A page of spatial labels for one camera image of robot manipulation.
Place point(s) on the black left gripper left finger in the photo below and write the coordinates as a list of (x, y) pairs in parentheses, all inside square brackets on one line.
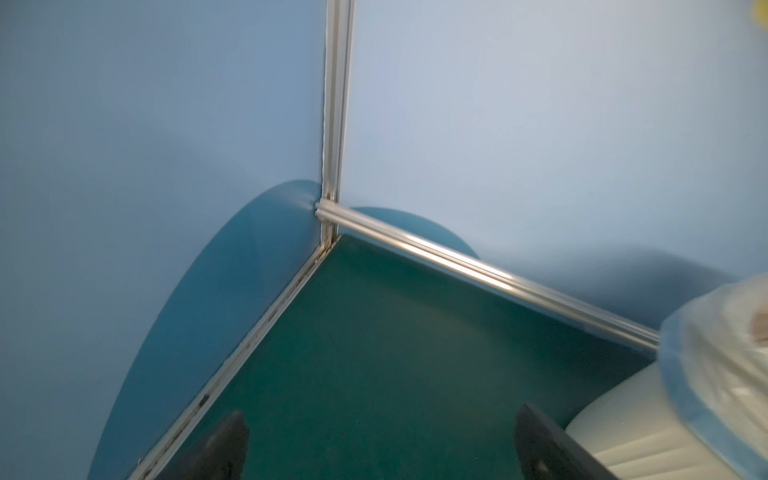
[(221, 454)]

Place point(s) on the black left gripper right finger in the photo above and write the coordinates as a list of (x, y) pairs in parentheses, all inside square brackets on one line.
[(546, 451)]

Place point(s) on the white ribbed plastic bin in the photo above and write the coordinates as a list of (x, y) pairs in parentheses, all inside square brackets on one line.
[(635, 434)]

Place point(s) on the clear blue-edged bin liner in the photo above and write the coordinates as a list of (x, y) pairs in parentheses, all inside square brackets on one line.
[(712, 358)]

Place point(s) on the aluminium left floor rail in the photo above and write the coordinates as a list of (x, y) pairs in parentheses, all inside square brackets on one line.
[(152, 464)]

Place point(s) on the aluminium frame back rail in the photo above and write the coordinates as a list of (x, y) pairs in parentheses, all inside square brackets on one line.
[(490, 276)]

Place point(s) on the aluminium left upright post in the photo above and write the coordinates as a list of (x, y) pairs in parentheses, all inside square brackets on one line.
[(338, 43)]

